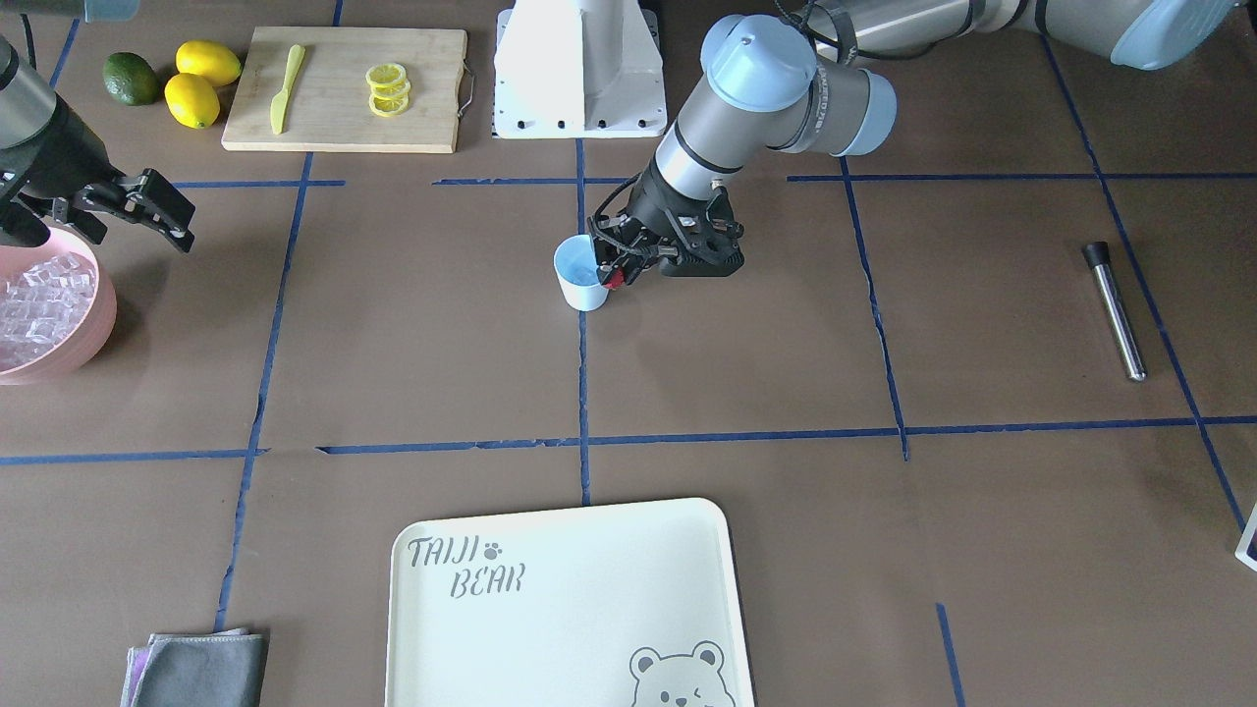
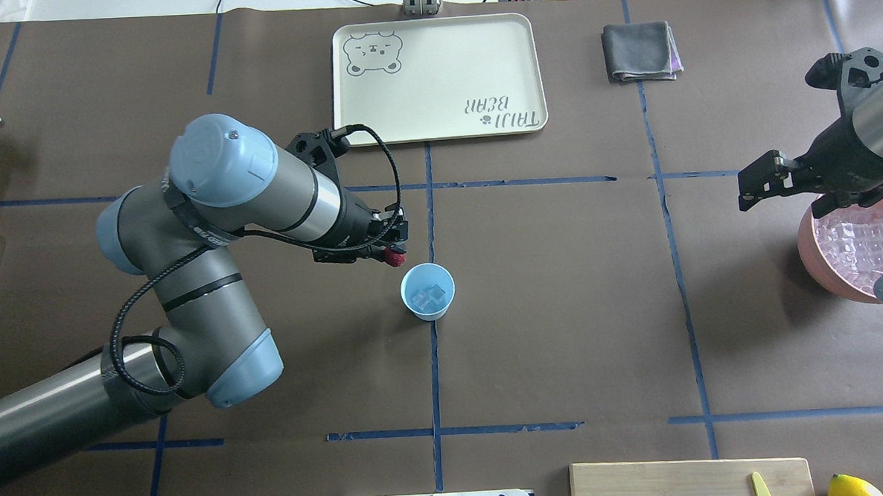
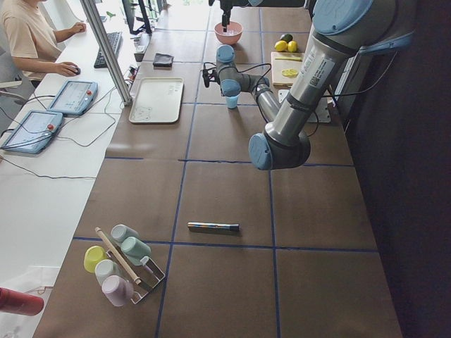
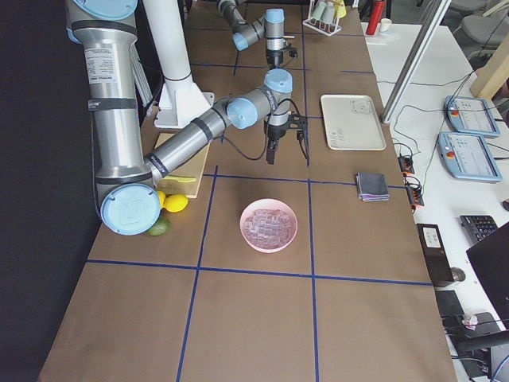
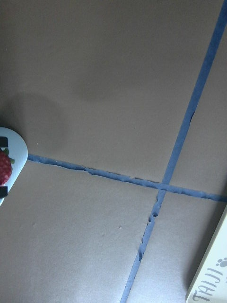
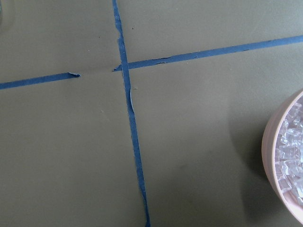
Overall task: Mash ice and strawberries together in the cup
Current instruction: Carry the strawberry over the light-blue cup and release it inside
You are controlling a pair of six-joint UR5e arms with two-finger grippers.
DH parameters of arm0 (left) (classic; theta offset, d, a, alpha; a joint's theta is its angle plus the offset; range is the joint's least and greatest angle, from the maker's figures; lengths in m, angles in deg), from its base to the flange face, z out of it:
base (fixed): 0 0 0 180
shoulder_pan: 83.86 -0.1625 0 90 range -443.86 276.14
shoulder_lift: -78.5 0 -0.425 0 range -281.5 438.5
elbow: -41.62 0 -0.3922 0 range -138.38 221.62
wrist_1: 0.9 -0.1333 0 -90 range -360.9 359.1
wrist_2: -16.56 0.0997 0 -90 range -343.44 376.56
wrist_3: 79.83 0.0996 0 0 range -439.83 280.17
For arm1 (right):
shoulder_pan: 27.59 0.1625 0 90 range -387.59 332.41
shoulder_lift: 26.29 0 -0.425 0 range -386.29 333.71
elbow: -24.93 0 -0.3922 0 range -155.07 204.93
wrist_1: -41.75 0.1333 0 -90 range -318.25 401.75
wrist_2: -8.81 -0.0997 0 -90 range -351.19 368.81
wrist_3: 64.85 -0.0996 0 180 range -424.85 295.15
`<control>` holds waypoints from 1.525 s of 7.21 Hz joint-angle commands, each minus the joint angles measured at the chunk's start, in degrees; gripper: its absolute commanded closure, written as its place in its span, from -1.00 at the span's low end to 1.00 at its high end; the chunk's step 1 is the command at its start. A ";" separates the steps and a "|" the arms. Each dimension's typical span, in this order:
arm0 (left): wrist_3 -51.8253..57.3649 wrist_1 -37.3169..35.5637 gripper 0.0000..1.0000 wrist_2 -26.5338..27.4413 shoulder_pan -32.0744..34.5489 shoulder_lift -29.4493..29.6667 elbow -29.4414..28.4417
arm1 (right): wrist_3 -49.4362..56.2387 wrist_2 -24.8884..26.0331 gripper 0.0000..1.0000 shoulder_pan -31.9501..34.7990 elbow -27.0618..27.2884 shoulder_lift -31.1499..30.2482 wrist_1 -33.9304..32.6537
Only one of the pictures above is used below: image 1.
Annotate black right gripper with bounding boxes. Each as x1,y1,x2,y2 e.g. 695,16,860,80
1,97,123,247

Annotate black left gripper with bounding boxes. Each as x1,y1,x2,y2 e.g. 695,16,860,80
590,161,700,287

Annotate red strawberry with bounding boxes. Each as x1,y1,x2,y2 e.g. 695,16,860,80
603,269,626,292

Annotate metal muddler with black tip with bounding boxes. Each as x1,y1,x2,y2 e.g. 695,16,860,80
1081,242,1148,382

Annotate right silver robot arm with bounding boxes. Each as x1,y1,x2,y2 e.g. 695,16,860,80
3,40,123,247

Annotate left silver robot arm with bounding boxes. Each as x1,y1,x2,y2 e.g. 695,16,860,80
587,1,1231,291

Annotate light blue cup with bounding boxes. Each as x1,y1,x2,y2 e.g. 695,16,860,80
553,234,608,312

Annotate pile of clear ice cubes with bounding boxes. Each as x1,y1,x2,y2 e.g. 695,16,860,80
1,253,98,370

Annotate white cup rack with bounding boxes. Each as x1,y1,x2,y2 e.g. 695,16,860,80
1233,504,1257,572

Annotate green avocado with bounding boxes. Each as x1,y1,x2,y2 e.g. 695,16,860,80
101,52,162,107

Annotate pink bowl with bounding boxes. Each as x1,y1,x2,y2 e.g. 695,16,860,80
1,229,117,386

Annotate yellow-green plastic knife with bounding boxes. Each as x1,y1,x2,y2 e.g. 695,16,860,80
269,44,305,136

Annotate wooden cutting board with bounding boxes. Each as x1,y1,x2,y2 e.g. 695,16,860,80
221,26,468,155

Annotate lemon slices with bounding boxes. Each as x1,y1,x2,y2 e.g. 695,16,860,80
365,63,411,118

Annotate cream bear tray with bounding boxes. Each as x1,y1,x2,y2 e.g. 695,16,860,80
383,498,757,706

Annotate folded grey cloth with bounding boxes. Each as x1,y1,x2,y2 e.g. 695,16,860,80
119,626,268,706

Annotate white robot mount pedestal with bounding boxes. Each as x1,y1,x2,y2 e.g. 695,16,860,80
493,1,667,138

